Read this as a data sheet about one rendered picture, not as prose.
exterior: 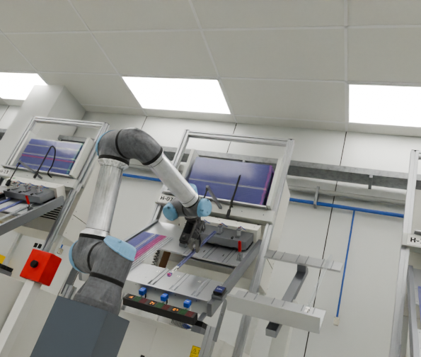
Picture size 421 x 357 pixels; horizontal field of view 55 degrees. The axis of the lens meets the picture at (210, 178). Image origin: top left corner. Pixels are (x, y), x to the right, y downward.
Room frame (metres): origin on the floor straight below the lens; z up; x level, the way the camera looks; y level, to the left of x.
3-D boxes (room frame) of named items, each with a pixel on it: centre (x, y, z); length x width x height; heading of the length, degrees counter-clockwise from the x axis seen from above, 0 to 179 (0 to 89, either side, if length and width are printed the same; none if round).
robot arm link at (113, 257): (1.38, 0.22, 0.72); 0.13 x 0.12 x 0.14; 45
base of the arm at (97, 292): (1.37, 0.21, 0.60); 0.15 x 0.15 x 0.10
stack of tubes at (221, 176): (2.31, -0.13, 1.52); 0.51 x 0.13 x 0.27; 65
